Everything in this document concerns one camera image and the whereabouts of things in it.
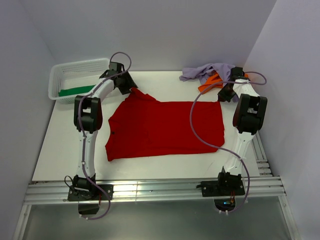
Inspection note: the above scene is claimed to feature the red t-shirt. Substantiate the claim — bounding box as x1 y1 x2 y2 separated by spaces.
105 88 225 162

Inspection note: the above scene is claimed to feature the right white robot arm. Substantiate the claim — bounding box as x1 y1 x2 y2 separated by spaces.
198 77 268 197

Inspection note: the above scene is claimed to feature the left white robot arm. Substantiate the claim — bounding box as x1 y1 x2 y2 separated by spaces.
70 69 138 200

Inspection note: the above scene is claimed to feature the orange t-shirt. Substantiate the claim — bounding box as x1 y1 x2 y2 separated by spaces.
197 72 251 95

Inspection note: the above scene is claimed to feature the lavender t-shirt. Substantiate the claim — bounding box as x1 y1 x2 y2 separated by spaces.
179 63 236 97

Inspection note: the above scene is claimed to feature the rolled green t-shirt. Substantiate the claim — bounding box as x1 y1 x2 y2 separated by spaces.
58 85 95 97

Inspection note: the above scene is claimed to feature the white plastic basket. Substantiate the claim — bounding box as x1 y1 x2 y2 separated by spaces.
48 58 110 104

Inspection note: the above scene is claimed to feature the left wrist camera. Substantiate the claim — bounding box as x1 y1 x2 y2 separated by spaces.
108 61 125 76

